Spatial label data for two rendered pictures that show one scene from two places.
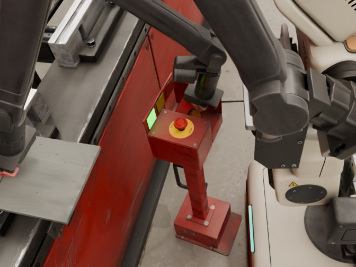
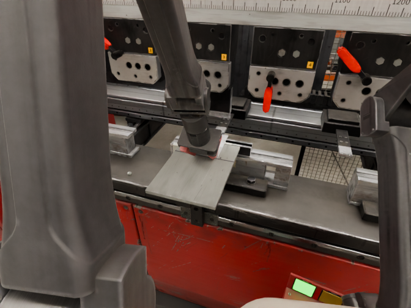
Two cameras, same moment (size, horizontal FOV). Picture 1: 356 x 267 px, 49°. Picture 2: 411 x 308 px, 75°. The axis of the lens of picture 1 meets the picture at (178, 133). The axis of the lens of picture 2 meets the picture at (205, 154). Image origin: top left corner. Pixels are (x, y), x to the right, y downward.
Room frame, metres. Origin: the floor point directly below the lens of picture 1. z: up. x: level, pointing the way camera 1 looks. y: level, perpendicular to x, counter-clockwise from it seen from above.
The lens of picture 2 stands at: (0.46, -0.25, 1.45)
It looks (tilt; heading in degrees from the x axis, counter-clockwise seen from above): 35 degrees down; 85
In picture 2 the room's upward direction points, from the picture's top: straight up
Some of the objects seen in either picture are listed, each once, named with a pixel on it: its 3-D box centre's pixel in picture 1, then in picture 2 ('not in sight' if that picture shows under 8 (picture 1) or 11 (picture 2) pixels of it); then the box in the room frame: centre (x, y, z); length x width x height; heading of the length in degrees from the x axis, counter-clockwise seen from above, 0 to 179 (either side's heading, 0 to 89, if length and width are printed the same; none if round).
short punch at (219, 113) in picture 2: not in sight; (214, 101); (0.55, 0.46, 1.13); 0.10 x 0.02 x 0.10; 156
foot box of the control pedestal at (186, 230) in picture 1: (208, 221); not in sight; (0.72, -0.05, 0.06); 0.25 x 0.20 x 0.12; 58
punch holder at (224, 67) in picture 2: not in sight; (205, 54); (0.53, 0.47, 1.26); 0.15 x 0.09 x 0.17; 156
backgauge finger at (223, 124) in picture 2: not in sight; (228, 114); (0.62, 0.61, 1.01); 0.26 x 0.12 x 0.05; 66
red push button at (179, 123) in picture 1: (180, 125); not in sight; (0.69, -0.01, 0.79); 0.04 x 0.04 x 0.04
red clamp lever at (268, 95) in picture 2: not in sight; (268, 91); (0.67, 0.34, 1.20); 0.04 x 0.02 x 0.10; 66
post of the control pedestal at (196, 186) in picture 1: (195, 181); not in sight; (0.74, -0.03, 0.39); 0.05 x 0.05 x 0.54; 58
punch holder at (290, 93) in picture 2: not in sight; (283, 62); (0.71, 0.39, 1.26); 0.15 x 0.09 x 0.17; 156
